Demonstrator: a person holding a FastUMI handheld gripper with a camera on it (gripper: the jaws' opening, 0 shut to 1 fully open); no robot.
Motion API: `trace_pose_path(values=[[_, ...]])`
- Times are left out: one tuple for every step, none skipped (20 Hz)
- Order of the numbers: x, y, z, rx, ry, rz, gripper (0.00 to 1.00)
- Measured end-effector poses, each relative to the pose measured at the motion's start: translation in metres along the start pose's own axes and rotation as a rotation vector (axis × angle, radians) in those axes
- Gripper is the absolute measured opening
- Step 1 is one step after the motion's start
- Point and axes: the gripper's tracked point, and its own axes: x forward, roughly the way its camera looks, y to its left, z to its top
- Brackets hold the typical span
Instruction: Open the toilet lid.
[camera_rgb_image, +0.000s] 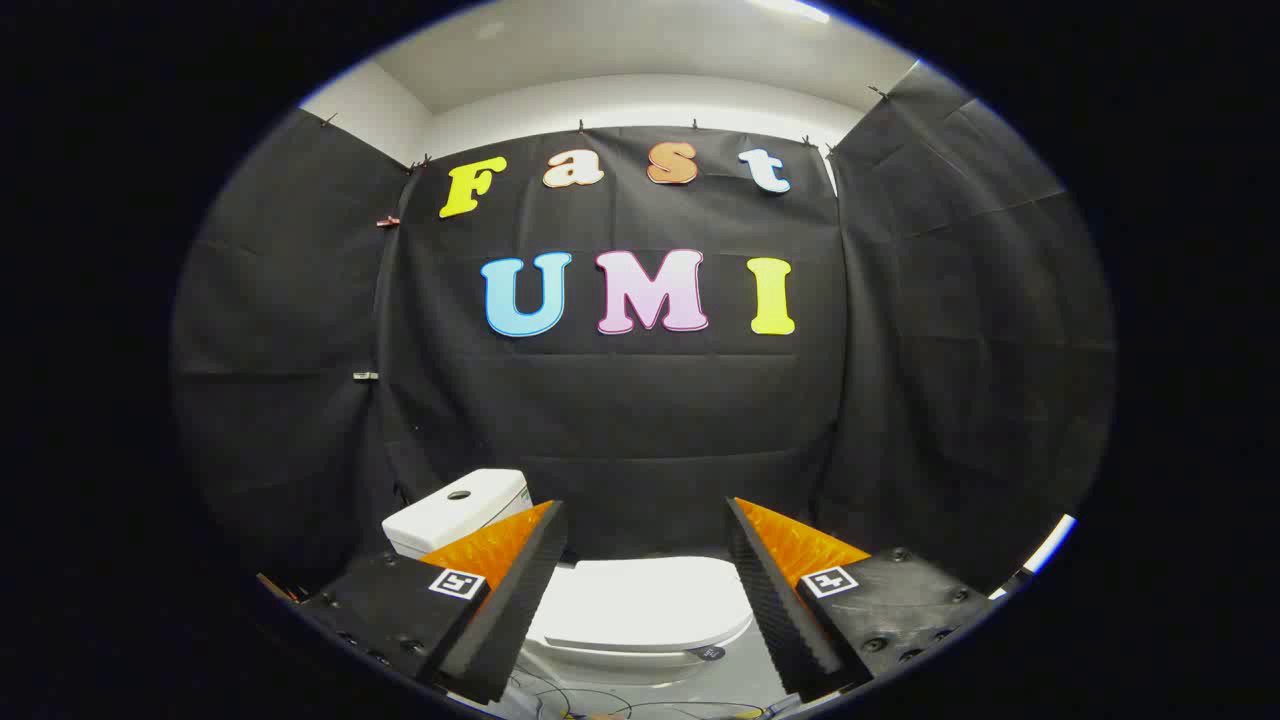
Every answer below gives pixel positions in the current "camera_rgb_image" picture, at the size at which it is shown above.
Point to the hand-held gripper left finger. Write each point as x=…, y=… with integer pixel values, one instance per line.
x=515, y=610

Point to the white toilet lid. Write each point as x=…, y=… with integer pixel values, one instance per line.
x=645, y=600

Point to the black backdrop cloth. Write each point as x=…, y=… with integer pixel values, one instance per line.
x=640, y=420

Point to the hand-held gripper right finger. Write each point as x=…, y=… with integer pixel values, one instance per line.
x=775, y=610

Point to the white toilet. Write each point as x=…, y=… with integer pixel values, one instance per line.
x=450, y=515

